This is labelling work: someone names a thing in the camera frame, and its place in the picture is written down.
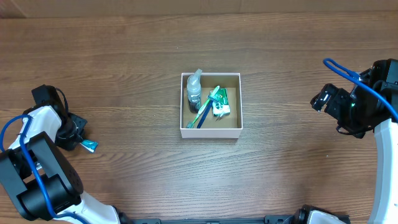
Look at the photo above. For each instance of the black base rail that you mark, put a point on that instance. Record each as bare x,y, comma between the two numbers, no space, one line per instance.
306,214

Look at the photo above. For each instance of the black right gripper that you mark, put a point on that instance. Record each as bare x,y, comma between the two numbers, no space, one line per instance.
337,101

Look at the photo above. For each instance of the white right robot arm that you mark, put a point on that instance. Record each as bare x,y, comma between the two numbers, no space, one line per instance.
385,197

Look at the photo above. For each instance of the blue disposable razor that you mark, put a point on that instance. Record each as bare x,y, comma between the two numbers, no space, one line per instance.
211,99

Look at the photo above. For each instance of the small toothpaste tube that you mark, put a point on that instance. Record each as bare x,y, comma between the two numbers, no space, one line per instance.
89,145

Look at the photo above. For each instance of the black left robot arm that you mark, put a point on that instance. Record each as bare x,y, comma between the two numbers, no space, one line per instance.
39,180

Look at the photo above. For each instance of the pink cardboard box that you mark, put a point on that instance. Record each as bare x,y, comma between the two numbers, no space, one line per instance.
227,127

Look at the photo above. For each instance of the clear spray bottle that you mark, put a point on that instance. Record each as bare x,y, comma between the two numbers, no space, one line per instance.
194,91

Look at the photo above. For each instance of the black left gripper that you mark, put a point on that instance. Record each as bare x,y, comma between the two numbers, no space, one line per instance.
74,131

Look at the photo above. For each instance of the green soap box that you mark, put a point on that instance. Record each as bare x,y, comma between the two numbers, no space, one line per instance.
220,105

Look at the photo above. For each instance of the green toothbrush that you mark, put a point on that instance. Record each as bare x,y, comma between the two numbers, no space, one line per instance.
191,124

